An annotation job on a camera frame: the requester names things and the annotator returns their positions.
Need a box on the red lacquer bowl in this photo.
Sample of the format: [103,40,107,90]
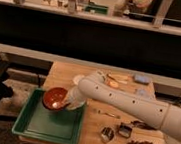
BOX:
[42,87,67,111]

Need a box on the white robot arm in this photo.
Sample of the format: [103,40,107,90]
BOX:
[65,70,181,143]

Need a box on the green plastic tray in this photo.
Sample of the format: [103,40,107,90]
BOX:
[12,88,85,144]

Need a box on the white paper cup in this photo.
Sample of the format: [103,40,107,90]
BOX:
[72,74,84,85]

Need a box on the orange round fruit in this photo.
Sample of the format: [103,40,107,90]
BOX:
[108,80,119,88]

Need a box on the wooden spatula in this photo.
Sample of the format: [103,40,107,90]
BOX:
[107,73,129,84]

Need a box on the metal fork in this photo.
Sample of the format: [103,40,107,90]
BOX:
[92,107,122,120]

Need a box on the blue scrub sponge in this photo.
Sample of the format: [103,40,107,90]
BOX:
[135,88,150,98]

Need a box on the small metal cup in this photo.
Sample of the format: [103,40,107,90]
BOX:
[100,127,115,143]

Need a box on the green box in background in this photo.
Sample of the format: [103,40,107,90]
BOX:
[85,4,108,15]

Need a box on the black handled peeler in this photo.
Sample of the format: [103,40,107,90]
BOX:
[131,120,156,131]

